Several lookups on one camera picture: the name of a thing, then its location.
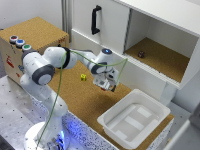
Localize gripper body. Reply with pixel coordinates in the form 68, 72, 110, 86
93, 67, 121, 93

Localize yellow block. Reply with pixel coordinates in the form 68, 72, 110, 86
80, 73, 88, 82

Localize purple block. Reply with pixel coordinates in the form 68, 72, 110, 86
137, 50, 146, 59

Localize white cabinet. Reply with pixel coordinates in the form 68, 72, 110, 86
70, 0, 200, 105

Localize white sliding door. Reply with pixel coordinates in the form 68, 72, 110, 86
71, 0, 131, 56

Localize white plastic box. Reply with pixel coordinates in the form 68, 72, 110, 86
96, 88, 172, 150

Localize wooden drawer box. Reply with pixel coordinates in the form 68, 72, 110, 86
0, 16, 71, 85

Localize green button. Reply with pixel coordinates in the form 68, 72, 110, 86
21, 43, 33, 53

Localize blue button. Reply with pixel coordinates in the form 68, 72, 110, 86
15, 38, 26, 48

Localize red button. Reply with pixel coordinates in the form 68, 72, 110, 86
9, 35, 19, 44

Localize green cable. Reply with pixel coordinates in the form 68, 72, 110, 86
34, 49, 129, 150

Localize black door handle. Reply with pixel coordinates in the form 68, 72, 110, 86
90, 4, 103, 36

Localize grey metal post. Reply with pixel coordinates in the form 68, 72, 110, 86
61, 0, 74, 34

